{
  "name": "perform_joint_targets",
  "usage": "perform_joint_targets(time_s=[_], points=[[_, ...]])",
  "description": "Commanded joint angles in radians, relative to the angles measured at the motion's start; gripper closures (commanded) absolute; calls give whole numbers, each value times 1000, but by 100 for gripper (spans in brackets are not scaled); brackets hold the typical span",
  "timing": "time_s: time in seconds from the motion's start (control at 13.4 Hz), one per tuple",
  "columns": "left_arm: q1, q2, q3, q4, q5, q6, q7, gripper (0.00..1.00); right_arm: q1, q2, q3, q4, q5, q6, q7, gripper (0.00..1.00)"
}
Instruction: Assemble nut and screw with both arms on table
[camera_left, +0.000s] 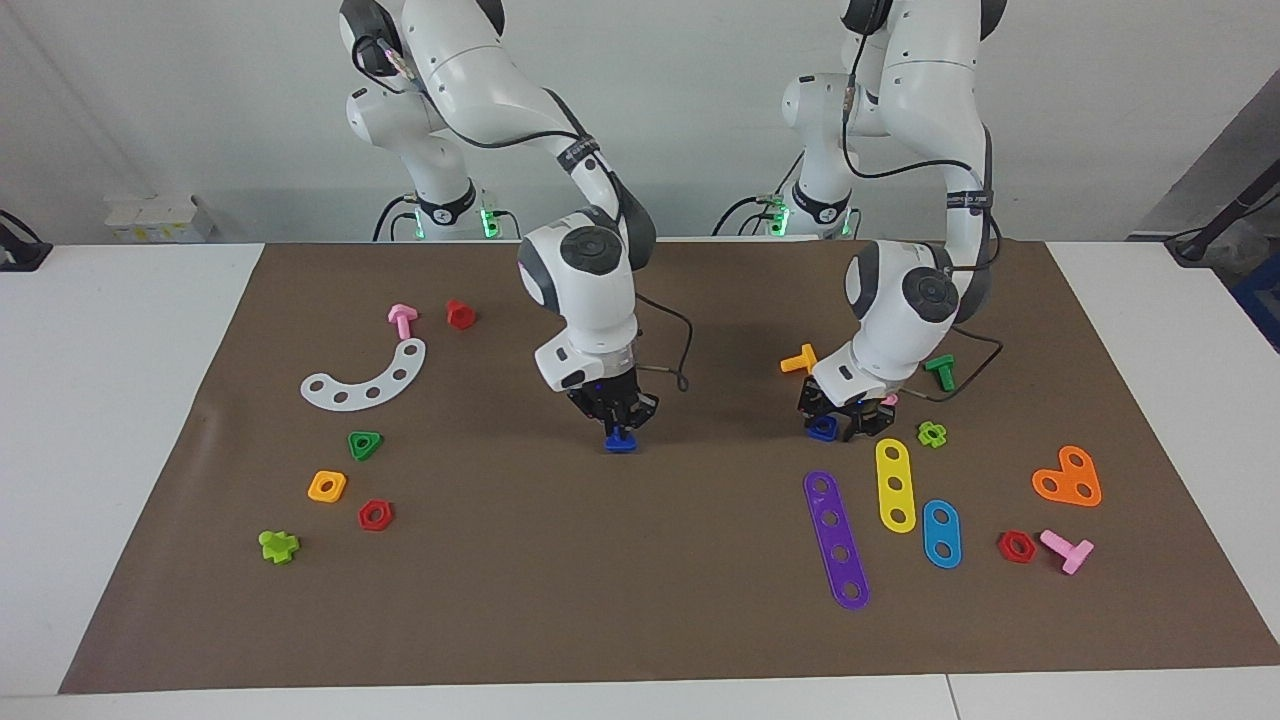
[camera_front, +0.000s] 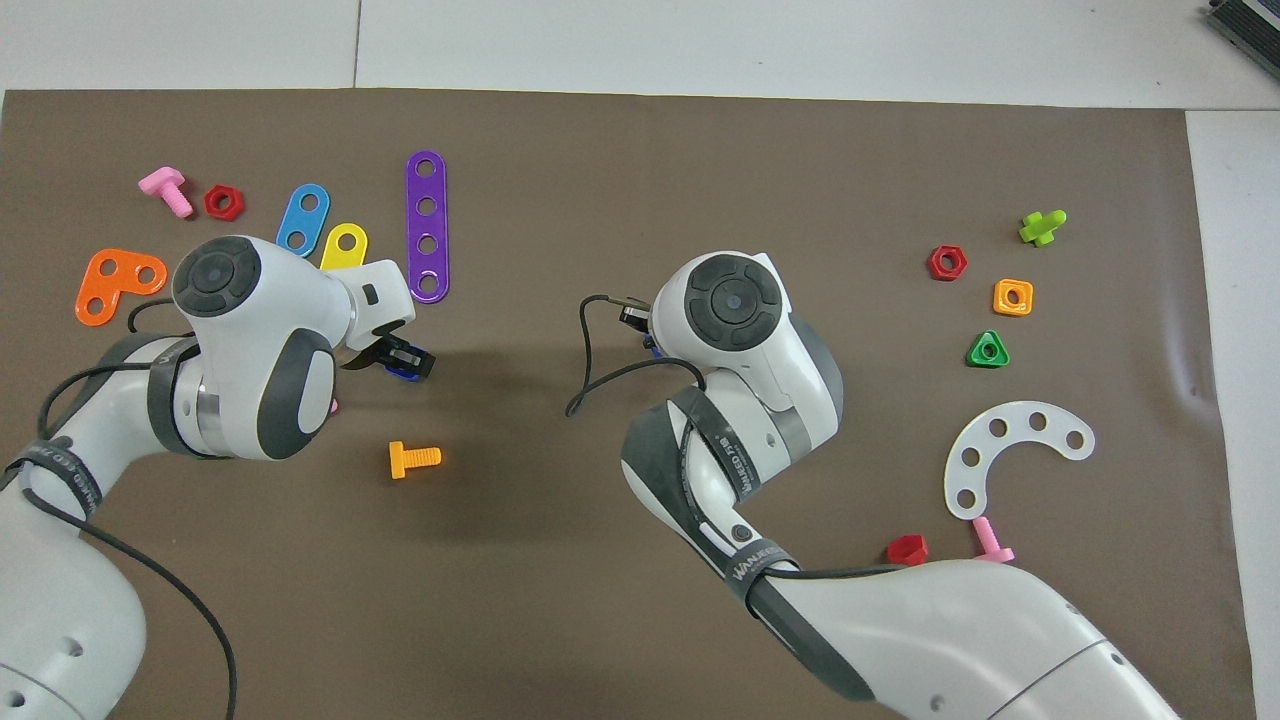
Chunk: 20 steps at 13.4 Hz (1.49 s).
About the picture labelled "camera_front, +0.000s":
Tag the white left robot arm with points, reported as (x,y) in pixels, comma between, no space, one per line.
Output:
(250,340)

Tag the orange square nut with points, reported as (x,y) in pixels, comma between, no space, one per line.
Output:
(1013,297)

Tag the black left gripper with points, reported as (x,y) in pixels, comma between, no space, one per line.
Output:
(365,355)

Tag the purple four-hole strip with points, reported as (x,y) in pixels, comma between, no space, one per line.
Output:
(427,225)

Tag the blue two-hole strip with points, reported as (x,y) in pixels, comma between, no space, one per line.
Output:
(301,215)

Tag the green triangle nut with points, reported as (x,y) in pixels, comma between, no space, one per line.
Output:
(988,350)

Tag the pink square-head screw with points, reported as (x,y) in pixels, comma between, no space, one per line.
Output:
(990,540)
(167,187)

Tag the orange angled three-hole plate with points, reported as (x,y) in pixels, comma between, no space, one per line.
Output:
(105,285)

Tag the brown table mat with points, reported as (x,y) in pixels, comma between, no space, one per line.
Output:
(560,200)

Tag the lime green cross-head screw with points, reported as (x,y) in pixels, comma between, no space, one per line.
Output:
(1041,228)

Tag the white curved five-hole plate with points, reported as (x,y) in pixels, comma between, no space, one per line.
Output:
(975,455)

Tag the yellow three-hole strip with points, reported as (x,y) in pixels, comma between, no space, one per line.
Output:
(345,243)

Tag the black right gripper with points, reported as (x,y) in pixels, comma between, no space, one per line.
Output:
(635,316)

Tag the red hex nut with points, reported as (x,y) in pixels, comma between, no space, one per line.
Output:
(224,202)
(946,263)

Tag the blue square nut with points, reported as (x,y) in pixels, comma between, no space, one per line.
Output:
(402,373)

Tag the orange screw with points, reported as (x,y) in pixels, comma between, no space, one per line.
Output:
(410,459)

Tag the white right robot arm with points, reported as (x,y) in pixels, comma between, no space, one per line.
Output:
(760,340)

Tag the grey ribbed metal device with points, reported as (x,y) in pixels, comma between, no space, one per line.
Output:
(1248,22)

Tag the red hex-head screw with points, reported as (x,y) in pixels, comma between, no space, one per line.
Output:
(907,549)

